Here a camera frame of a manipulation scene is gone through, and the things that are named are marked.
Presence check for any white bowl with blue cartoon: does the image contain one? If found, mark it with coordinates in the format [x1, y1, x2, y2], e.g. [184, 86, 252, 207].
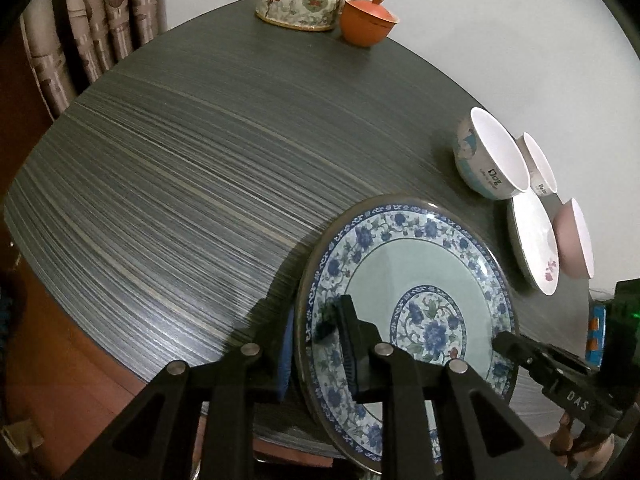
[452, 107, 531, 202]

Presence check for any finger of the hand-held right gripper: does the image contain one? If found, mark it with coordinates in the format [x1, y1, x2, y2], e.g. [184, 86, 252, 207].
[492, 331, 598, 387]

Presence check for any white bowl with pink base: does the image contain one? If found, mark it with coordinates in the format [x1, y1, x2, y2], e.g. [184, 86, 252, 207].
[520, 132, 559, 196]

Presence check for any blue and orange box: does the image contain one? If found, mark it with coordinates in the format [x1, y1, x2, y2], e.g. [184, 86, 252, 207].
[585, 300, 608, 366]

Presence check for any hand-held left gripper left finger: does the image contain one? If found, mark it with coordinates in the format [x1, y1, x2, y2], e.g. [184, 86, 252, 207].
[62, 307, 297, 480]

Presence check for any person's right hand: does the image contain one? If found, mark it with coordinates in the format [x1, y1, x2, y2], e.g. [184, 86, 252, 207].
[550, 406, 618, 471]

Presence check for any blue floral plate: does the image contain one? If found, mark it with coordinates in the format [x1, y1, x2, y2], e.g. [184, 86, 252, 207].
[292, 195, 518, 473]

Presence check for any orange lidded cup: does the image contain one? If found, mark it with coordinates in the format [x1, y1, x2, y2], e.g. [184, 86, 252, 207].
[340, 0, 401, 49]

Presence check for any white plate with pink flower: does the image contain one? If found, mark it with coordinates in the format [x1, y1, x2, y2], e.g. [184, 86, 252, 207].
[507, 192, 560, 297]

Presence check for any beige patterned curtain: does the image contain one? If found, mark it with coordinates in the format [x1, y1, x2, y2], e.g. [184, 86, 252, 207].
[20, 0, 166, 121]

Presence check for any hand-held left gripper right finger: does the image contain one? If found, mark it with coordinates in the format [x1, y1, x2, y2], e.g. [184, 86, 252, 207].
[335, 294, 576, 480]

